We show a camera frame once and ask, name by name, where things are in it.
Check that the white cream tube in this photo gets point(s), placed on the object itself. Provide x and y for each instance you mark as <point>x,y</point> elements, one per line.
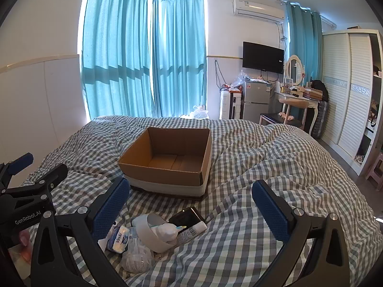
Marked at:
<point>191,232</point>

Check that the person's left hand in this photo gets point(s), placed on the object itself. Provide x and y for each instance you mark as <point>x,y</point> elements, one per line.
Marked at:
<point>23,240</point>

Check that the white dressing table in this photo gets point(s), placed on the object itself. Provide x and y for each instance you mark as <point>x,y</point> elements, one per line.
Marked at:
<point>299,100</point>

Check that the pink plastic stool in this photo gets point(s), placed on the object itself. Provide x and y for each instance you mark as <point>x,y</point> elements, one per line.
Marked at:
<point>377,170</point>

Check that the wooden box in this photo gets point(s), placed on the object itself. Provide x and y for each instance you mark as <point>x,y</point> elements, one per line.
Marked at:
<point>312,93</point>

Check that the white tape roll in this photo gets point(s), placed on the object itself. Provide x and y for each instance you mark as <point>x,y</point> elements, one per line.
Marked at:
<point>146,230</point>

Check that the wooden chair black seat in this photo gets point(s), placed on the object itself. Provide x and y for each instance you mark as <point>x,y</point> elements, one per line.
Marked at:
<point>278,119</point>

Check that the oval white mirror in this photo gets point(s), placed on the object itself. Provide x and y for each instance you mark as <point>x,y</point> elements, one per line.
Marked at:
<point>293,68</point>

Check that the white suitcase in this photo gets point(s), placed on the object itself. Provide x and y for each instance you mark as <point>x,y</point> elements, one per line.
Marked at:
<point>229,106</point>

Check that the clear plastic bag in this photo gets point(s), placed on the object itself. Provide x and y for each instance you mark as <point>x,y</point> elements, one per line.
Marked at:
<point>239,79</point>

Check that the dark suitcase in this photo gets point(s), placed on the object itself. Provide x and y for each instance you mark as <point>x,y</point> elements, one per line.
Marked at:
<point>320,119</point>

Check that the wide teal curtain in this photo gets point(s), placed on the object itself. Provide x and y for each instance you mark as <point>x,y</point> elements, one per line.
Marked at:
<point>113,50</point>

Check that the grey small fridge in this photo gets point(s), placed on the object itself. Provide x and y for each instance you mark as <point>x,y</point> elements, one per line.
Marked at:
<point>255,101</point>

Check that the black wall television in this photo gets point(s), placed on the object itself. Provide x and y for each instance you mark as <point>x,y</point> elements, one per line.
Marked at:
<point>262,56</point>

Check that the brown cardboard box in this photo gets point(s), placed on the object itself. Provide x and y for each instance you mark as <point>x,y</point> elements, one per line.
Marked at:
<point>176,167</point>

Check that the black phone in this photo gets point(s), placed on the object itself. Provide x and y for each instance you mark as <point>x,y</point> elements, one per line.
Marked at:
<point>187,214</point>

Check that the white plastic bag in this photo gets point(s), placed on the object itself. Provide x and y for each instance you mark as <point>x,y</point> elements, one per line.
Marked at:
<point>200,113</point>

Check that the narrow teal curtain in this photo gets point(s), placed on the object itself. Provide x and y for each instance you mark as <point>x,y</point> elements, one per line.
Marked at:
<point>302,41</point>

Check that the clear bag of cotton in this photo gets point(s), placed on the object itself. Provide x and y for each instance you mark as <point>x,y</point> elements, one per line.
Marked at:
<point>137,257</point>

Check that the white louvred wardrobe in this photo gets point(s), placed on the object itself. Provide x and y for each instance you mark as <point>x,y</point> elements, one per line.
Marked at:
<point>344,95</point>

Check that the black bag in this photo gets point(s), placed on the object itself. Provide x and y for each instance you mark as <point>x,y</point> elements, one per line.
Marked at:
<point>320,89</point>

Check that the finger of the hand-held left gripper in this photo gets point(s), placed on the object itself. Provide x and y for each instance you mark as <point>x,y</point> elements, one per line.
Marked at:
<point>52,175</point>
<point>21,161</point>

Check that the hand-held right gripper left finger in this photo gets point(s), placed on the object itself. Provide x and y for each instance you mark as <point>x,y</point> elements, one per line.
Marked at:
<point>111,205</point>

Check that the grey checked blanket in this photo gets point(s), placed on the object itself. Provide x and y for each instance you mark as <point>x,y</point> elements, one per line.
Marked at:
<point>239,161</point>

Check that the blue white tissue pack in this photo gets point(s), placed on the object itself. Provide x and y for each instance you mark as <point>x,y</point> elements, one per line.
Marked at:
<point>119,235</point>

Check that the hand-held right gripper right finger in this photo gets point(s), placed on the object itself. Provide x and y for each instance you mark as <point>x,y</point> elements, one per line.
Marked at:
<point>270,212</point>

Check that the small blue applicator stick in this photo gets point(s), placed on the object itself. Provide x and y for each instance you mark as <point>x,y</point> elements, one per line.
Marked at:
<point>179,227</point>

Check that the white air conditioner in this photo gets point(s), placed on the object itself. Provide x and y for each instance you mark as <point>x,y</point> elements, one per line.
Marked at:
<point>257,9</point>

